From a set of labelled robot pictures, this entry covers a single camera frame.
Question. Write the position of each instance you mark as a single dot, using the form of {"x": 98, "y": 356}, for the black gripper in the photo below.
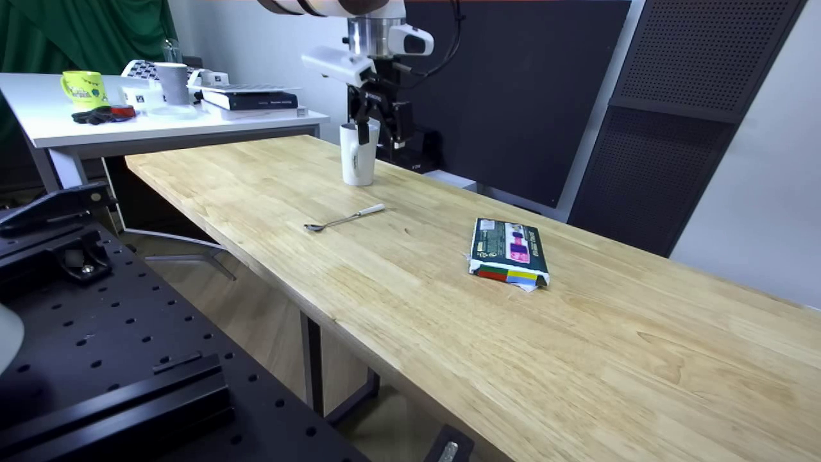
{"x": 386, "y": 91}

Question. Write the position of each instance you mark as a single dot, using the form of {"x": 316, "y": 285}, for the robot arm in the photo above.
{"x": 376, "y": 21}

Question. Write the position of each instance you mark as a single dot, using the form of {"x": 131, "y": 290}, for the white ceramic mug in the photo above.
{"x": 357, "y": 163}

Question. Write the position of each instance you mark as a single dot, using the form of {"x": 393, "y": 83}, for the large black partition panel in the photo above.
{"x": 513, "y": 92}

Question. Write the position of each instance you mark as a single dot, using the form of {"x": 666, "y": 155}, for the colourful flat box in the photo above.
{"x": 510, "y": 250}

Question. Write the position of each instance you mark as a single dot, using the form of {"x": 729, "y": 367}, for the grey white cup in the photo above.
{"x": 176, "y": 83}

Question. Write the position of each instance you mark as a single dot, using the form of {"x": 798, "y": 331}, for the black table leg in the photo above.
{"x": 315, "y": 363}

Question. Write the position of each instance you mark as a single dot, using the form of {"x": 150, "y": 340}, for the small checkered white object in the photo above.
{"x": 140, "y": 78}

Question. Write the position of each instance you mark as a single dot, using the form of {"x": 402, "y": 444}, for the white side table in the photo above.
{"x": 130, "y": 128}

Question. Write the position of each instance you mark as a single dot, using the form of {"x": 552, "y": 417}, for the dark mesh partition panel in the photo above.
{"x": 676, "y": 128}

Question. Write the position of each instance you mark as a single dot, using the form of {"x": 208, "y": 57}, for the yellow cup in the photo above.
{"x": 84, "y": 89}

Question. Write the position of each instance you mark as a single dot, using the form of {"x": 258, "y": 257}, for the green curtain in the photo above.
{"x": 80, "y": 35}

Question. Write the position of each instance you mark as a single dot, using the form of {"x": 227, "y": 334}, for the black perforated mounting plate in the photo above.
{"x": 130, "y": 361}

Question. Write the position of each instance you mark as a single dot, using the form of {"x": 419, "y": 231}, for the silver frame post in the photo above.
{"x": 599, "y": 103}

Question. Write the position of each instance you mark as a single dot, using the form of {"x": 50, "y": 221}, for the small black metal bracket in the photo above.
{"x": 84, "y": 261}

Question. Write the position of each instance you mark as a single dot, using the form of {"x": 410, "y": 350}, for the black rail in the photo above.
{"x": 112, "y": 406}

